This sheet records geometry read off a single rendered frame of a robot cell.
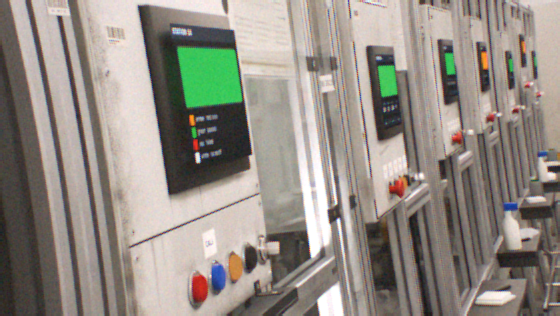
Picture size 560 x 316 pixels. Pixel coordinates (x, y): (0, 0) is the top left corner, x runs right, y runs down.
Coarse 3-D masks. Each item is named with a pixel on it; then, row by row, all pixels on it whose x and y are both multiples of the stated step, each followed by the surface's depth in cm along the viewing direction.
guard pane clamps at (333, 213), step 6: (306, 60) 174; (312, 60) 177; (330, 60) 191; (336, 60) 194; (312, 66) 177; (318, 66) 181; (336, 66) 194; (354, 198) 195; (336, 204) 182; (354, 204) 195; (330, 210) 177; (336, 210) 181; (330, 216) 177; (336, 216) 180; (330, 222) 176
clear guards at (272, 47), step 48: (240, 0) 144; (288, 0) 168; (240, 48) 141; (288, 48) 165; (288, 96) 161; (336, 96) 192; (288, 144) 158; (336, 144) 188; (288, 192) 155; (336, 192) 184; (288, 240) 152
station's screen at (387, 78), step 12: (384, 60) 224; (384, 72) 223; (384, 84) 221; (396, 84) 235; (384, 96) 220; (396, 96) 233; (384, 108) 218; (396, 108) 231; (384, 120) 217; (396, 120) 230
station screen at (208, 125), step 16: (176, 32) 111; (192, 32) 116; (208, 32) 121; (224, 32) 126; (176, 48) 110; (192, 48) 115; (208, 48) 120; (224, 48) 125; (176, 64) 110; (240, 80) 129; (192, 112) 112; (208, 112) 117; (224, 112) 122; (240, 112) 128; (192, 128) 112; (208, 128) 117; (224, 128) 122; (240, 128) 127; (192, 144) 111; (208, 144) 116; (224, 144) 121; (240, 144) 126; (192, 160) 111; (208, 160) 115; (224, 160) 120
